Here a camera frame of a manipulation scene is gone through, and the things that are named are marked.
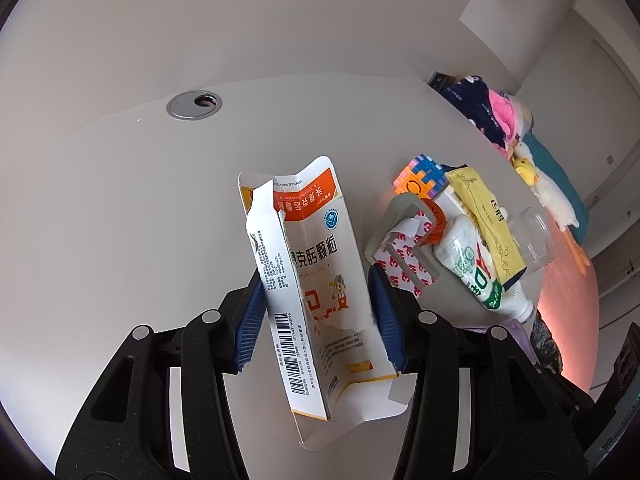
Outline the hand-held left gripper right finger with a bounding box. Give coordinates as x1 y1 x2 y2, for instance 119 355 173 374
367 264 588 480

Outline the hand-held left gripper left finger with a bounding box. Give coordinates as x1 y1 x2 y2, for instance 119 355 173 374
55 270 268 480

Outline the orange and white medicine box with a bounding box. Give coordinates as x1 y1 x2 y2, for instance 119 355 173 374
237 156 416 450

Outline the white bottle with green label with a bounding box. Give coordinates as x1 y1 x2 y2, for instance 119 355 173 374
432 212 538 323

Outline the orange tape ring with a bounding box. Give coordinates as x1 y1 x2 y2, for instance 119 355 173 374
420 199 448 246

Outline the small white carton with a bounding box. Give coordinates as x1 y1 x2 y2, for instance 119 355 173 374
435 187 473 221

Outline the yellow packet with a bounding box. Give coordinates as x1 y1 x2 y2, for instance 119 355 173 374
444 165 528 293

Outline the clear plastic jar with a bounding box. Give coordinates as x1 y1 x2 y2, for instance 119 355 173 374
505 205 558 273

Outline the bed with orange sheet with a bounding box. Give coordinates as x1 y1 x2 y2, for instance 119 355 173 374
532 240 601 396

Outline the light purple plastic bag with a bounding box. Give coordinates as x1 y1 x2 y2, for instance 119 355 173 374
500 317 538 361

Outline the colourful puzzle cube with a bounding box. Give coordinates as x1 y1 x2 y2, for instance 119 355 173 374
392 154 446 201

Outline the white goose plush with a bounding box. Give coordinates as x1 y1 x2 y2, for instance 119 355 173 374
515 141 591 276

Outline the yellow duck plush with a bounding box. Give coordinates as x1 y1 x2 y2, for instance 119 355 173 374
514 156 539 184

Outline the teal pillow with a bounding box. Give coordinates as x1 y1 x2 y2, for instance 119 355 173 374
522 132 591 246

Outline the navy printed garment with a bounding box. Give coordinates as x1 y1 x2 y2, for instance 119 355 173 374
437 74 508 143

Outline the pink fleece garment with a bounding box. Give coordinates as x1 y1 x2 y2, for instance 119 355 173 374
487 89 523 148

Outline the silver desk cable grommet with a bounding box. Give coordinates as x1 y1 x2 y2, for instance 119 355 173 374
166 91 223 121

